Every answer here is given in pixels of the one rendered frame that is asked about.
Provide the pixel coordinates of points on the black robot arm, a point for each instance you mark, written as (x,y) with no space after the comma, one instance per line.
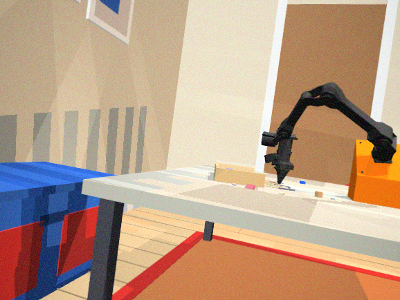
(379,134)

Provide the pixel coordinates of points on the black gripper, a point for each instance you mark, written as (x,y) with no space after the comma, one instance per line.
(284,166)

